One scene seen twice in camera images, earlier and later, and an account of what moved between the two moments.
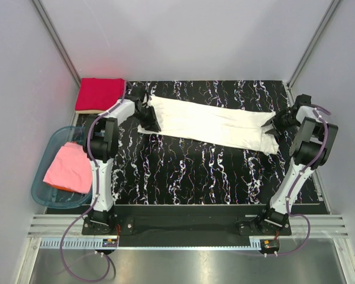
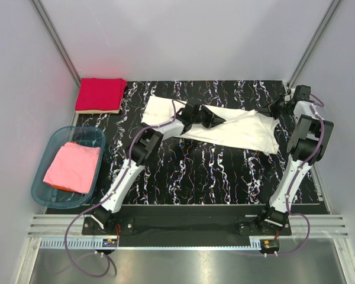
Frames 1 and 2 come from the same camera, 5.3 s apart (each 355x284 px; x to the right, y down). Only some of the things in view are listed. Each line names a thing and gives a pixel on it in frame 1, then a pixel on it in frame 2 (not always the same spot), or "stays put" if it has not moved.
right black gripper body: [285, 120] to [283, 105]
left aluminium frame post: [58, 38] stays put
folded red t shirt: [99, 93] stays put
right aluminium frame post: [329, 12] stays put
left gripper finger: [155, 123] to [209, 119]
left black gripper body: [144, 117] to [197, 118]
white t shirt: [212, 123] stays put
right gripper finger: [273, 120] to [268, 110]
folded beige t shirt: [89, 111] stays put
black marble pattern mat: [155, 168] stays put
